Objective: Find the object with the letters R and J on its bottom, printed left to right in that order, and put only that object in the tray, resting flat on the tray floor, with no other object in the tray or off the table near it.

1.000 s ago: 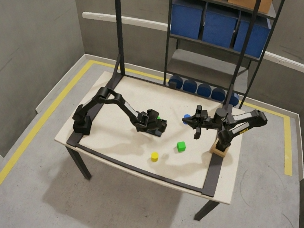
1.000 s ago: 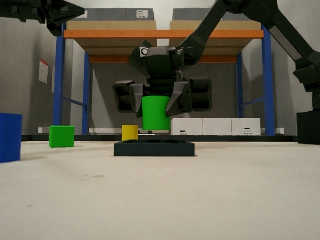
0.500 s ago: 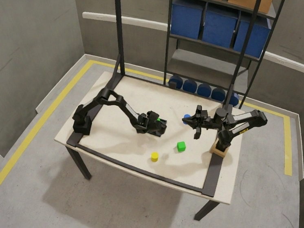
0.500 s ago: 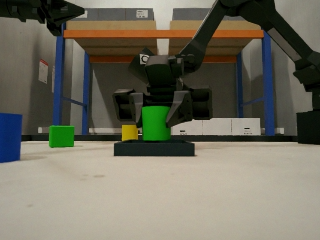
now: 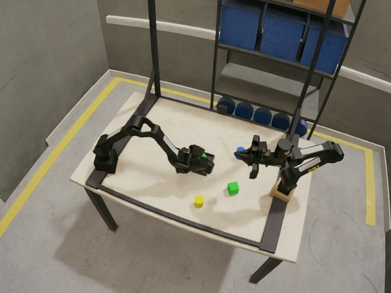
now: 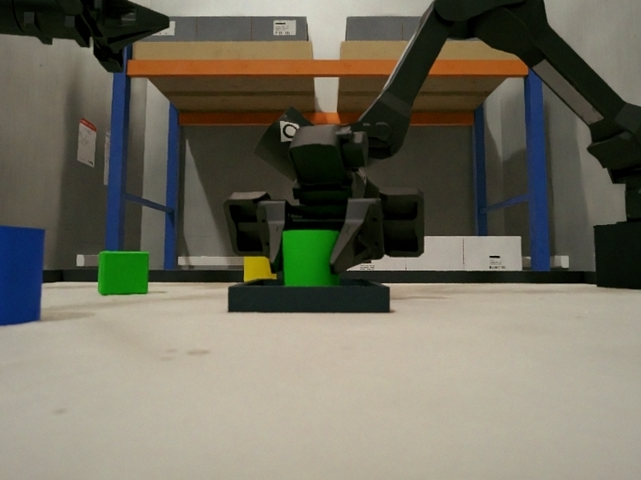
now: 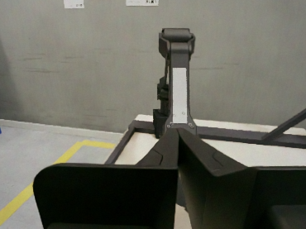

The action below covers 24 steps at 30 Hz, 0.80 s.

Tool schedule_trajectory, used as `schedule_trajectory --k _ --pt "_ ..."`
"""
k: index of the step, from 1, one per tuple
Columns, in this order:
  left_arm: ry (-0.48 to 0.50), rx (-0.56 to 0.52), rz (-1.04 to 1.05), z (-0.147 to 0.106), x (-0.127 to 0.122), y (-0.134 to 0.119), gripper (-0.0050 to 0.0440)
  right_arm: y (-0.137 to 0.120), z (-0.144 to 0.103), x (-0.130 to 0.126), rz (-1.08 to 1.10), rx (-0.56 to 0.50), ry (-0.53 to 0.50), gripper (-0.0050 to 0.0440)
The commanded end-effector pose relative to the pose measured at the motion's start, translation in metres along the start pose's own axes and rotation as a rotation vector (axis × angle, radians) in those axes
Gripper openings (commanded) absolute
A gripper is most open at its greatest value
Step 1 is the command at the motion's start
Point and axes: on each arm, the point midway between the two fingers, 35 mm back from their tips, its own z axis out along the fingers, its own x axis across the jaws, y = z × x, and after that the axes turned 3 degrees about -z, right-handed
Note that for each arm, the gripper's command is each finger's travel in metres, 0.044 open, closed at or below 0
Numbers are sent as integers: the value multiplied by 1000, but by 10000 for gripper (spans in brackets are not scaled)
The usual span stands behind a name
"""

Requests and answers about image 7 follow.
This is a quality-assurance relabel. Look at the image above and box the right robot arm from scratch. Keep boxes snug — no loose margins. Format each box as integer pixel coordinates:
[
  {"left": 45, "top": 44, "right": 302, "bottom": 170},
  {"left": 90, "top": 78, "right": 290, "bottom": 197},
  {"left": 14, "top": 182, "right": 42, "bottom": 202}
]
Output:
[{"left": 157, "top": 28, "right": 199, "bottom": 208}]

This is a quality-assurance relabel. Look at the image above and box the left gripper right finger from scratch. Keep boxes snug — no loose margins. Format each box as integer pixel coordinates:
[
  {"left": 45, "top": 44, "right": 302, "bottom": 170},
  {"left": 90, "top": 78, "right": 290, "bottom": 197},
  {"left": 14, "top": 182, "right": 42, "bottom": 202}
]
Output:
[{"left": 176, "top": 128, "right": 306, "bottom": 229}]

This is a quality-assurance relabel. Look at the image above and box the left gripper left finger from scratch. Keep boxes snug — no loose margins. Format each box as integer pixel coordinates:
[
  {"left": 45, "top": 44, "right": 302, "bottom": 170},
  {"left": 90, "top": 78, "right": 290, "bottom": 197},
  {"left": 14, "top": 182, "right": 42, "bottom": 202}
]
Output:
[{"left": 32, "top": 128, "right": 179, "bottom": 229}]

